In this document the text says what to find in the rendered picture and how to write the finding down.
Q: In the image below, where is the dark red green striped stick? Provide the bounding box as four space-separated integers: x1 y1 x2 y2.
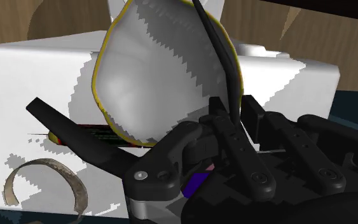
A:
47 123 155 148

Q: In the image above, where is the white toilet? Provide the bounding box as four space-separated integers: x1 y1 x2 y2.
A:
0 0 341 218

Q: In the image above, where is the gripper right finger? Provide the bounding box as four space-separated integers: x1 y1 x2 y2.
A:
240 94 358 196

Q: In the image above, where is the dull metal ring band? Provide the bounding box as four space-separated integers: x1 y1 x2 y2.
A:
3 158 89 224

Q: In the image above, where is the white bowl with yellow rim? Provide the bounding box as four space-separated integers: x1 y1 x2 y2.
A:
92 0 245 148

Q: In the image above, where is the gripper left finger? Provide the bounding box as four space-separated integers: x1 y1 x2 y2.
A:
122 95 277 202

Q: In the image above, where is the purple and pink block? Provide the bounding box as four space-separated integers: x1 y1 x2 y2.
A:
181 164 216 199

